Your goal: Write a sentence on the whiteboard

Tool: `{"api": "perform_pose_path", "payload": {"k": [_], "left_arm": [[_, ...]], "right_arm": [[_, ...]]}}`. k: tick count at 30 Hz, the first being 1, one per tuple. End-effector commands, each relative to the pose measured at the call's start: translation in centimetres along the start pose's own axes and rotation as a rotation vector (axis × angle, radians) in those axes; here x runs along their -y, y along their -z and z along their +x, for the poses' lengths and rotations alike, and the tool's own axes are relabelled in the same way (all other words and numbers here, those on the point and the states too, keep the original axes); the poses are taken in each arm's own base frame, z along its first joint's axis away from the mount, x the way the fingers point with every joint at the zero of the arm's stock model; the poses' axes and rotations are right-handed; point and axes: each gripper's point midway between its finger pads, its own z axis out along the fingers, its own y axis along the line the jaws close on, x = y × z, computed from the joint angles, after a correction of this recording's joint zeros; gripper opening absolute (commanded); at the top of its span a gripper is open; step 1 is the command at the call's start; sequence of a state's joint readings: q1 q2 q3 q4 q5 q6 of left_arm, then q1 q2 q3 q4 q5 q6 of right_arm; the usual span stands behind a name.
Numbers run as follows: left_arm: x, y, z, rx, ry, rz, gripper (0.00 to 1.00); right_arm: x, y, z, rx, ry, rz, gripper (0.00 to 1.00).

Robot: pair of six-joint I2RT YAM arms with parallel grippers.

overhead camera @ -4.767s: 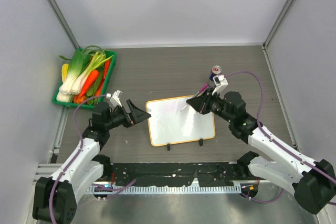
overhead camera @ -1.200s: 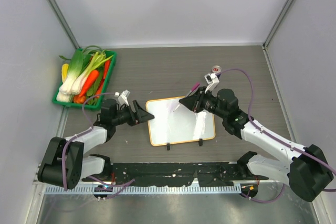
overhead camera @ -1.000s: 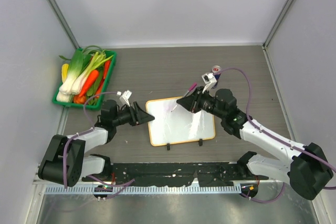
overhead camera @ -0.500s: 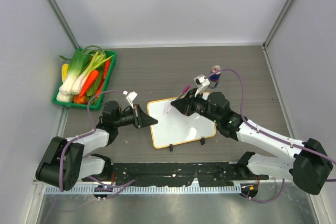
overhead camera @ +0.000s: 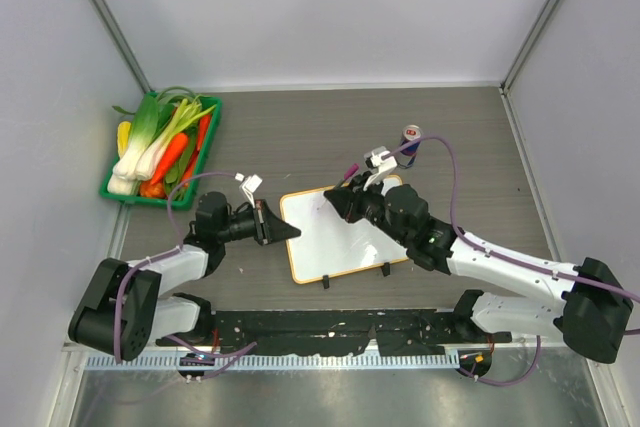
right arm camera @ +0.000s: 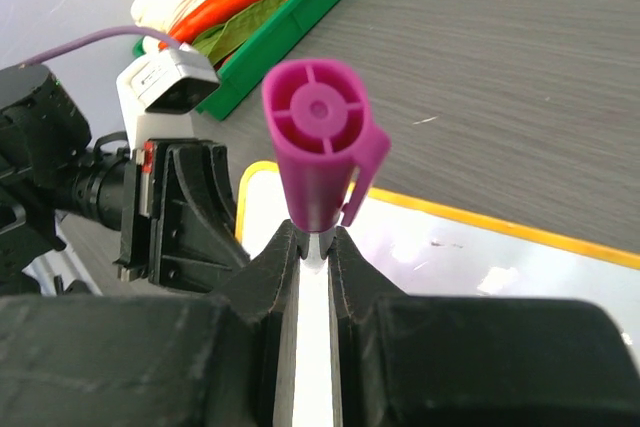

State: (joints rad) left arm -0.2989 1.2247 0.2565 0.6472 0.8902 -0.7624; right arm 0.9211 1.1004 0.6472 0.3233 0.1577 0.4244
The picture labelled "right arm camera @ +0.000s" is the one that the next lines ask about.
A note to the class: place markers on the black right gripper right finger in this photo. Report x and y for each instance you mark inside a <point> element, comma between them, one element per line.
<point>473,361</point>

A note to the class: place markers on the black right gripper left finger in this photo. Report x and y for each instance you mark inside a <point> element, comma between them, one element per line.
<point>213,360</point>

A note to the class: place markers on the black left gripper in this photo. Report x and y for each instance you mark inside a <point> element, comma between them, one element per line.
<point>189,244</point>

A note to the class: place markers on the orange framed whiteboard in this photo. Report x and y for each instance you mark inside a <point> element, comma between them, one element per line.
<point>427,249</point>

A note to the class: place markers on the purple capped marker pen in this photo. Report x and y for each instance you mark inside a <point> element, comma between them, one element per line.
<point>327,145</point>

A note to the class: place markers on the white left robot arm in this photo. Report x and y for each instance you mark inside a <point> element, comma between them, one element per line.
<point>41,130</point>

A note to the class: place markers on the green spinach leaf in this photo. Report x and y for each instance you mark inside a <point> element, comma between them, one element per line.
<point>221,40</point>

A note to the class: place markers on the large orange carrot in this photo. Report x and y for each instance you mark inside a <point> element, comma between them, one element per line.
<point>208,14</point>

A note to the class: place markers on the green plastic vegetable tray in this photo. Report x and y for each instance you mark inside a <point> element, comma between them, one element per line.
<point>244,68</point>

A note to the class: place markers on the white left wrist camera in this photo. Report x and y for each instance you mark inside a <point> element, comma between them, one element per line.
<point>157,92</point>

